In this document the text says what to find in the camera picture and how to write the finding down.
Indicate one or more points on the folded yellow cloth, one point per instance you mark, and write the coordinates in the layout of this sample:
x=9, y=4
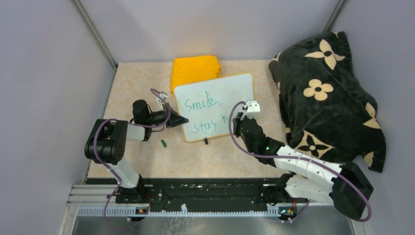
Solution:
x=187, y=70

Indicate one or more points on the left metal corner post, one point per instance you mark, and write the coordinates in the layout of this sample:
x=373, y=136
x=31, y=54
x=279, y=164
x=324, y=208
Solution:
x=94, y=32

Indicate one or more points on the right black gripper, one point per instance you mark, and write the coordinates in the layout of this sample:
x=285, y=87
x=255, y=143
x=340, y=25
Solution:
x=237, y=121

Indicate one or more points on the black floral blanket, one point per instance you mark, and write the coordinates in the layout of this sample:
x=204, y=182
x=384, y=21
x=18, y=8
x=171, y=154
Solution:
x=326, y=112

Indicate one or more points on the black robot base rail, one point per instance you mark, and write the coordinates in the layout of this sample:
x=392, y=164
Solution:
x=209, y=197

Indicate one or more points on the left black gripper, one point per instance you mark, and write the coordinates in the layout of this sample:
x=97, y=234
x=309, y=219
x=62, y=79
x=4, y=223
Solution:
x=174, y=119

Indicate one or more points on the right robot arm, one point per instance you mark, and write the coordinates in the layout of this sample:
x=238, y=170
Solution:
x=343, y=186

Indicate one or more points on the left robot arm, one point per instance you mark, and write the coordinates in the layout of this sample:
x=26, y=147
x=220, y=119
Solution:
x=106, y=145

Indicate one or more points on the yellow-framed whiteboard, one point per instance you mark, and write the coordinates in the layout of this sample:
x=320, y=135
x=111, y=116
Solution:
x=207, y=105

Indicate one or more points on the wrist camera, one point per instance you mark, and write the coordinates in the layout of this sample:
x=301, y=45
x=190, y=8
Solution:
x=251, y=109
x=161, y=100

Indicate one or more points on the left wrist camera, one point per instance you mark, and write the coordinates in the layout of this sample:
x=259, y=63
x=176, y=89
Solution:
x=161, y=100

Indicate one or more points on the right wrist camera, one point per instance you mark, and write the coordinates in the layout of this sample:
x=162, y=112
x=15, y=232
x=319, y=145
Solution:
x=251, y=109

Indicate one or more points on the right metal corner post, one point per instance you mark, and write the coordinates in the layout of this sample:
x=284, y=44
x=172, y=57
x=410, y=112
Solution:
x=334, y=15

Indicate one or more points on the metal corner post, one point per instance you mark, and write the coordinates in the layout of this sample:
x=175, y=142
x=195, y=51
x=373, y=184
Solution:
x=94, y=32
x=334, y=15

